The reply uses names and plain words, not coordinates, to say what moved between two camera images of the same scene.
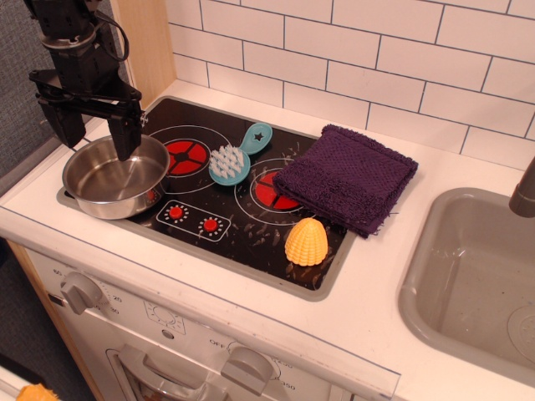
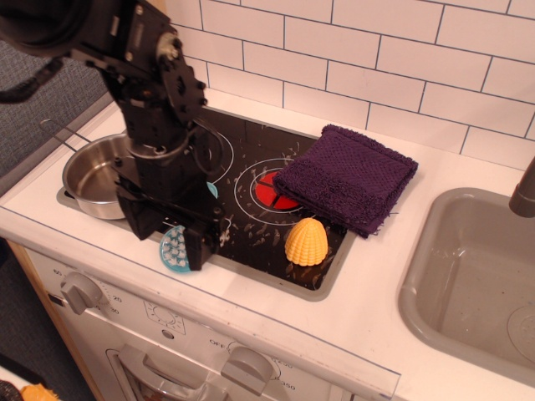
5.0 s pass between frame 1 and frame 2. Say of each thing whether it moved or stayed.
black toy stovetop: stayed
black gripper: moved
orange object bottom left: stayed
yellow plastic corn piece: stayed
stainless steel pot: stayed
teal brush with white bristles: moved
